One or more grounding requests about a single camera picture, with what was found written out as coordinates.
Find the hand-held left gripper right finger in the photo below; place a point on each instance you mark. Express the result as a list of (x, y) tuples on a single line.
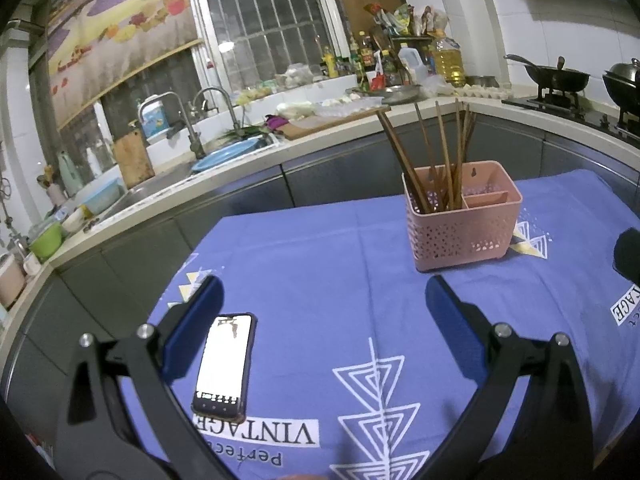
[(450, 322)]

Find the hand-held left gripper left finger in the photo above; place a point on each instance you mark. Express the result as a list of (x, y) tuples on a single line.
[(200, 330)]

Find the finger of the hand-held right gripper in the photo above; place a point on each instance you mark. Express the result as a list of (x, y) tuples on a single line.
[(629, 257)]

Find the pink perforated utensil basket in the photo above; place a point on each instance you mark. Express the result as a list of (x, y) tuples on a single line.
[(465, 240)]

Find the bundle of brown chopsticks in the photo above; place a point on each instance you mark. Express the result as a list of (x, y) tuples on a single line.
[(405, 160)]

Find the black smartphone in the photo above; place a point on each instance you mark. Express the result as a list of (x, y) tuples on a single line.
[(222, 360)]

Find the blue printed tablecloth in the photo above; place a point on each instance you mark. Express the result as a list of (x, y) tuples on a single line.
[(325, 260)]

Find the black gas stove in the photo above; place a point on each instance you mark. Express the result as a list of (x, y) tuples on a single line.
[(575, 110)]

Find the teal plastic basket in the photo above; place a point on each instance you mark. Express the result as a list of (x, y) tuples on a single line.
[(102, 197)]

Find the blue plastic basin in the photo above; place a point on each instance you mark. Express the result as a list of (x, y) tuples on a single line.
[(225, 157)]

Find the green bowl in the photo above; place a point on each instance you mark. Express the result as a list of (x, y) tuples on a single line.
[(47, 245)]

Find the black wok with lid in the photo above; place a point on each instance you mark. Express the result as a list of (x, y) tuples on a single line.
[(625, 80)]

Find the white cup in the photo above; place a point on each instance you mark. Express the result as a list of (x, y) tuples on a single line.
[(31, 264)]

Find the upright wooden cutting board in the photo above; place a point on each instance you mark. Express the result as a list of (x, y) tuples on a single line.
[(132, 160)]

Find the grey kitchen counter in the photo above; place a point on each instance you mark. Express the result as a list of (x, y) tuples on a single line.
[(325, 180)]

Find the black open wok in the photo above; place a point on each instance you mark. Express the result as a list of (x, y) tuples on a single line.
[(560, 79)]

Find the square steel faucet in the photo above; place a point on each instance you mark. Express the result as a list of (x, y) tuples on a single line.
[(192, 135)]

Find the pink pot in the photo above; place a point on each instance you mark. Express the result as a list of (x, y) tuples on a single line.
[(10, 282)]

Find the pale green bottle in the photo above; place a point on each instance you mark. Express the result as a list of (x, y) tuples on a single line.
[(70, 175)]

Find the blue white box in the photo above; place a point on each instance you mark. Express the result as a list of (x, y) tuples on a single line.
[(154, 117)]

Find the purple vegetable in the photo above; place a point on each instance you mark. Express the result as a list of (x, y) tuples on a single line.
[(277, 123)]

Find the egg tray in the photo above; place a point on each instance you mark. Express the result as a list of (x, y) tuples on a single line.
[(482, 92)]

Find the curved steel faucet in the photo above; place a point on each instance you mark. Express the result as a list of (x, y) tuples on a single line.
[(231, 110)]

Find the flat wooden chopping board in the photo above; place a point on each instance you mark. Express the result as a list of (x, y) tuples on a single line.
[(325, 122)]

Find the metal bowl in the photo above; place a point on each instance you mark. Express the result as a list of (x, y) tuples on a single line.
[(390, 94)]

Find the white plastic tray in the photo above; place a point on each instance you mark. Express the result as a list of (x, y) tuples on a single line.
[(320, 95)]

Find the yellow cooking oil bottle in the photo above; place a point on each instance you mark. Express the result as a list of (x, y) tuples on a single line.
[(448, 60)]

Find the white plastic jug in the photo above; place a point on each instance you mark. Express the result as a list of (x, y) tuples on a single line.
[(410, 62)]

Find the row of condiment bottles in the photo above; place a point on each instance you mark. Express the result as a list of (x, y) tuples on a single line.
[(360, 60)]

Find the pile of food packets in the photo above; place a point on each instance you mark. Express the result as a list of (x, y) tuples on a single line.
[(405, 20)]

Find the barred window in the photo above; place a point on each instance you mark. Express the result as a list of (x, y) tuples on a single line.
[(260, 20)]

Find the fruit print roller blind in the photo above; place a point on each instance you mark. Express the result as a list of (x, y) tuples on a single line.
[(115, 25)]

